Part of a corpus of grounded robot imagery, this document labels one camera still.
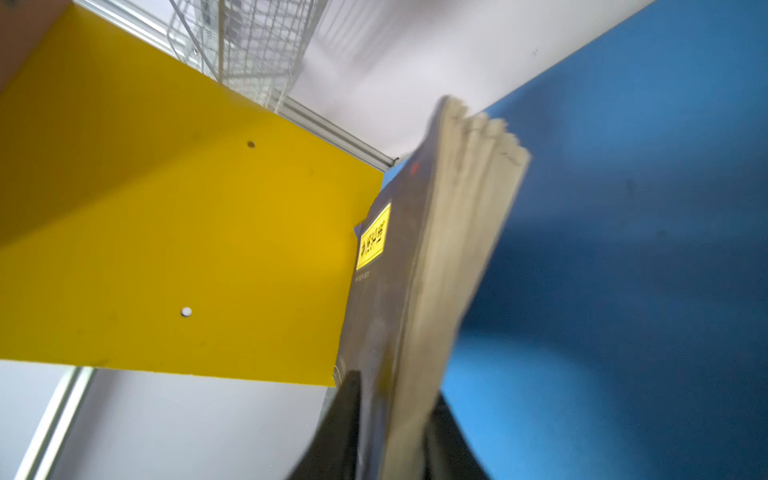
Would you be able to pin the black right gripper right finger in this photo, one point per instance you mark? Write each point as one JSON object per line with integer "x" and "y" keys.
{"x": 446, "y": 452}

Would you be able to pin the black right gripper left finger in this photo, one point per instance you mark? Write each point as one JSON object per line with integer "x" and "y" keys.
{"x": 332, "y": 453}

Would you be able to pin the navy book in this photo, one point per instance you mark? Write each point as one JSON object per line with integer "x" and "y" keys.
{"x": 422, "y": 252}

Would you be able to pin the yellow wooden bookshelf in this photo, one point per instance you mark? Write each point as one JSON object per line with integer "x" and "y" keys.
{"x": 583, "y": 277}

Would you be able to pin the white wire basket rear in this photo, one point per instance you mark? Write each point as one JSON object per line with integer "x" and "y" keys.
{"x": 253, "y": 47}

